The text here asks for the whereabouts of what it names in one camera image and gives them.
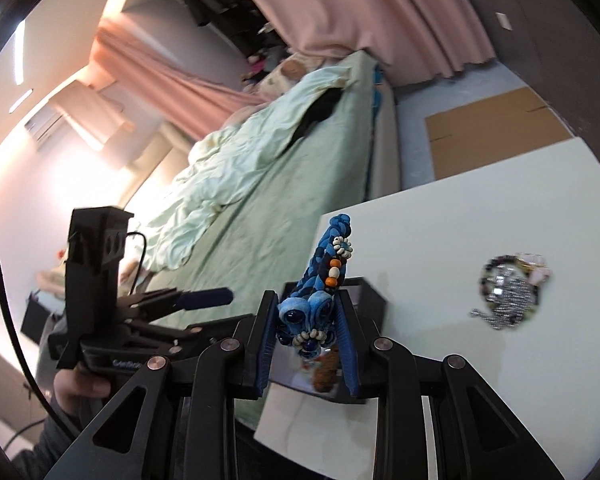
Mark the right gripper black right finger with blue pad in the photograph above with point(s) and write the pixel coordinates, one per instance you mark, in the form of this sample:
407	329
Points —
433	412

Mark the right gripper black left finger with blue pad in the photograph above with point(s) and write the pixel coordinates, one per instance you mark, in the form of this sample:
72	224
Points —
182	411

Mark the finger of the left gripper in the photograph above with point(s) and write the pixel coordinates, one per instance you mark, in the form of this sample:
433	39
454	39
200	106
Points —
192	339
159	303

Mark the black jewelry box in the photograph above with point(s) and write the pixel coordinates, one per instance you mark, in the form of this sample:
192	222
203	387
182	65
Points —
335	375

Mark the person's left hand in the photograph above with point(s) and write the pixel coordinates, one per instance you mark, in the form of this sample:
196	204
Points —
72	386

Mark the green bed sheet mattress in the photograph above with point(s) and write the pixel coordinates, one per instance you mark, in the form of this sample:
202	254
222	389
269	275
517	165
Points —
265	240

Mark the light green duvet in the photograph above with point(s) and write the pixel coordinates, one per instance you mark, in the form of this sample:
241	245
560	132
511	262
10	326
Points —
225	166

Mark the white air conditioner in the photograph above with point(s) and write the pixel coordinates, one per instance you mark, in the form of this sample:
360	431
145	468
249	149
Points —
43	124

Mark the pink curtain left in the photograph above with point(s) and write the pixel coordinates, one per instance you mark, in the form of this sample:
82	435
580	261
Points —
196	105

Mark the pink curtain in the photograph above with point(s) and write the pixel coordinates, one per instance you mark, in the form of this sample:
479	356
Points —
413	40
196	105

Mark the black garment on bed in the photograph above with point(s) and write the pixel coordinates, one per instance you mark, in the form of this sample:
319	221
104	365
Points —
317	112

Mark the patterned pillow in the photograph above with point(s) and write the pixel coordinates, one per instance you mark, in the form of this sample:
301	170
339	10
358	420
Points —
287	75

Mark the flattened cardboard sheet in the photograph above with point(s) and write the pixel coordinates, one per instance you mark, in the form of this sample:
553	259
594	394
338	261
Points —
491	130

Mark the pink curtain right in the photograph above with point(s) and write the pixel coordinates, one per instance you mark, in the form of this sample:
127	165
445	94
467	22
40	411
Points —
413	40

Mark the white wall socket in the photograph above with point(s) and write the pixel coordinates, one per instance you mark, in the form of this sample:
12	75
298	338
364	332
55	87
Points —
503	20

